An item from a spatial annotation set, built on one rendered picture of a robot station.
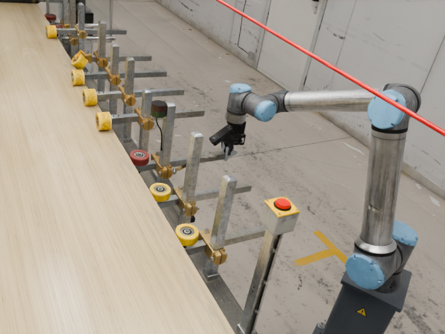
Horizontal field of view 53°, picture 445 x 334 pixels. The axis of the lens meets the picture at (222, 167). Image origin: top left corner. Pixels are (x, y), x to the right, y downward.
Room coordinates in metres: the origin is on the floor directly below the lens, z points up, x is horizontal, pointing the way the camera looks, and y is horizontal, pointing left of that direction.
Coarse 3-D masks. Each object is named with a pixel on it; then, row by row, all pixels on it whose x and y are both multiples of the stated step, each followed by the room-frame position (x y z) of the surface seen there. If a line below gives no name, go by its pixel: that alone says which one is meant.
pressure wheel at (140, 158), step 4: (132, 152) 1.56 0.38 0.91; (136, 152) 1.57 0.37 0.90; (140, 152) 1.58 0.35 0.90; (144, 152) 1.58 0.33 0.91; (132, 156) 1.53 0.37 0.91; (136, 156) 1.54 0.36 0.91; (140, 156) 1.55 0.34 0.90; (144, 156) 1.55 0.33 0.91; (148, 156) 1.56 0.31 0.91; (132, 160) 1.52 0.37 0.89; (136, 160) 1.52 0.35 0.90; (140, 160) 1.52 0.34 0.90; (144, 160) 1.53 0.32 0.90; (148, 160) 1.56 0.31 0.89; (136, 164) 1.52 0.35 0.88; (140, 164) 1.52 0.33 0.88; (144, 164) 1.53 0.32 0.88
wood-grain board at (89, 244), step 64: (0, 64) 2.20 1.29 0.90; (64, 64) 2.37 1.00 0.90; (0, 128) 1.57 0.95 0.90; (64, 128) 1.67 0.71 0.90; (0, 192) 1.16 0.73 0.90; (64, 192) 1.23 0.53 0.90; (128, 192) 1.30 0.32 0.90; (0, 256) 0.89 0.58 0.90; (64, 256) 0.93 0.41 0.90; (128, 256) 0.98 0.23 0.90; (0, 320) 0.68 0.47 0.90; (64, 320) 0.72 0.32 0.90; (128, 320) 0.75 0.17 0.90; (192, 320) 0.79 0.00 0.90
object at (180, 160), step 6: (180, 156) 1.68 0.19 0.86; (186, 156) 1.69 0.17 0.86; (222, 156) 1.77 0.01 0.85; (150, 162) 1.58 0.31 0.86; (174, 162) 1.63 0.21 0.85; (180, 162) 1.65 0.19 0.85; (186, 162) 1.67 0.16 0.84; (138, 168) 1.54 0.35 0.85; (144, 168) 1.56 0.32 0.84; (150, 168) 1.57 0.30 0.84
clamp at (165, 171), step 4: (152, 156) 1.62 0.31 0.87; (156, 156) 1.62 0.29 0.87; (156, 160) 1.59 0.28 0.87; (156, 164) 1.58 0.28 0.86; (156, 168) 1.58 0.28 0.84; (160, 168) 1.55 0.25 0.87; (164, 168) 1.55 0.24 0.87; (168, 168) 1.55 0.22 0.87; (160, 172) 1.54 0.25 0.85; (164, 172) 1.53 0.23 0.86; (168, 172) 1.54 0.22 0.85; (172, 172) 1.55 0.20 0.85; (160, 176) 1.55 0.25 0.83; (164, 176) 1.54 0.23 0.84; (168, 176) 1.55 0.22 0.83
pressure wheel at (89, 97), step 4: (84, 92) 1.90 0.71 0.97; (88, 92) 1.91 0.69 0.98; (92, 92) 1.92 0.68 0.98; (84, 96) 1.91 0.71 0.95; (88, 96) 1.89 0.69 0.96; (92, 96) 1.90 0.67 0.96; (96, 96) 1.91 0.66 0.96; (84, 100) 1.92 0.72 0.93; (88, 100) 1.89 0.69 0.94; (92, 100) 1.90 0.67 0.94; (96, 100) 1.91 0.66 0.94; (84, 104) 1.90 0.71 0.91; (88, 104) 1.89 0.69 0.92; (92, 104) 1.90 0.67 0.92; (96, 104) 1.92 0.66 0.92
